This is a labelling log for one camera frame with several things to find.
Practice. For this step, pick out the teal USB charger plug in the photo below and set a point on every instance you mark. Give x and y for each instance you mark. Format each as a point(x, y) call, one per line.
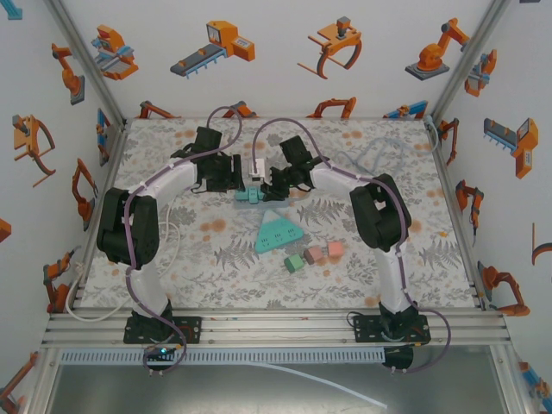
point(255, 196)
point(241, 196)

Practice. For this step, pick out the teal triangular power strip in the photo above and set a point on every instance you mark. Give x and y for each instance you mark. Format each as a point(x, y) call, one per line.
point(276, 235)

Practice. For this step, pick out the green plug adapter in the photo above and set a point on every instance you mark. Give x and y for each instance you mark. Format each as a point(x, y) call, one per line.
point(294, 263)

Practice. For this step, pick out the mauve plug adapter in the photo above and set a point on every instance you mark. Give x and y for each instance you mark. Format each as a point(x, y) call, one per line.
point(314, 255)

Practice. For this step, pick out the salmon pink plug adapter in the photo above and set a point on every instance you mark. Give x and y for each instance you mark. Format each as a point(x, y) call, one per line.
point(334, 249)

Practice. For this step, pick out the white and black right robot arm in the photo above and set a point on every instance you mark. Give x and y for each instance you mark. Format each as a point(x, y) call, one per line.
point(392, 280)

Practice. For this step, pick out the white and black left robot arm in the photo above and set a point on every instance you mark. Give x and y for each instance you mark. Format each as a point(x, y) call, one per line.
point(146, 284)

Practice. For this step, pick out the floral tablecloth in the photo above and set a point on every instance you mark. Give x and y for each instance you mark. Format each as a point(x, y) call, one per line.
point(241, 284)

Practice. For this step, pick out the aluminium frame side rail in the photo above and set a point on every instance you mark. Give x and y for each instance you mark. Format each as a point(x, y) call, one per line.
point(114, 157)
point(455, 207)

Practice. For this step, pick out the aluminium frame cross rail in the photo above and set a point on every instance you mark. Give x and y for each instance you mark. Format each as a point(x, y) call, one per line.
point(276, 330)

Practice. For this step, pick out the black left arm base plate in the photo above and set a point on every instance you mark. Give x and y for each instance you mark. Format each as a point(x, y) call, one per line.
point(192, 330)

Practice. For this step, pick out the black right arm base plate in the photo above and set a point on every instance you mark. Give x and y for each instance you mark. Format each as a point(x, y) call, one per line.
point(364, 330)

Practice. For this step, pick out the aluminium frame post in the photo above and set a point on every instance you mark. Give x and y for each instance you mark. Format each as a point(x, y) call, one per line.
point(90, 64)
point(468, 60)

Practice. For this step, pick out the aluminium frame leg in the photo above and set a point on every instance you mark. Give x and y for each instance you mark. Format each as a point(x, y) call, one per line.
point(41, 384)
point(511, 379)

